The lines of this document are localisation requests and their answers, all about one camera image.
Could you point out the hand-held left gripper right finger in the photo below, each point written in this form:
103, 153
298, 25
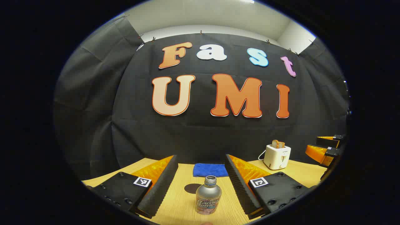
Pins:
239, 187

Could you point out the blue towel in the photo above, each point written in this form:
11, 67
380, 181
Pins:
210, 170

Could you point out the white toaster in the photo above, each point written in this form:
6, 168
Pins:
276, 157

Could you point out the silver water bottle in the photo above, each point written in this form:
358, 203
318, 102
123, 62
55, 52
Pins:
208, 197

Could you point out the black backdrop cloth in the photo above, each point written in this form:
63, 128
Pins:
200, 134

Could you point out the toast slice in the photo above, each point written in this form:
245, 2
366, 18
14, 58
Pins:
282, 145
275, 143

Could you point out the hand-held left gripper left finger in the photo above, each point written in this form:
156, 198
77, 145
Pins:
162, 187

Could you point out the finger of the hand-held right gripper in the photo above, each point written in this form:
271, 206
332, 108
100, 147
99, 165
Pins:
318, 153
328, 141

